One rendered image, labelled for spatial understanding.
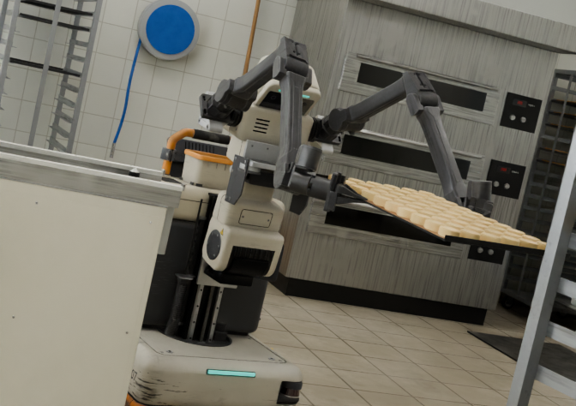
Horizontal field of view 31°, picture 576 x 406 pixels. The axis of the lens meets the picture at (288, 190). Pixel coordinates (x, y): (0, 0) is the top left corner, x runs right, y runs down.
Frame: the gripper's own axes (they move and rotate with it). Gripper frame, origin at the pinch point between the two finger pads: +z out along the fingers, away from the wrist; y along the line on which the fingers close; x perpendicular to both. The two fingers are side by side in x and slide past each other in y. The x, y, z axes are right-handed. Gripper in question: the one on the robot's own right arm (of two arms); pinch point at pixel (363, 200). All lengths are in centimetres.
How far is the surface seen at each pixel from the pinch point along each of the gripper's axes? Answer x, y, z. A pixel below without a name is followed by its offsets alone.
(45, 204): -18, -21, -78
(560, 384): -58, -18, 56
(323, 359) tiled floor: 222, -105, -39
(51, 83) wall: 348, -21, -279
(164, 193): -1, -13, -54
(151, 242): -2, -26, -53
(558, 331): -55, -8, 53
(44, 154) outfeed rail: 7, -13, -95
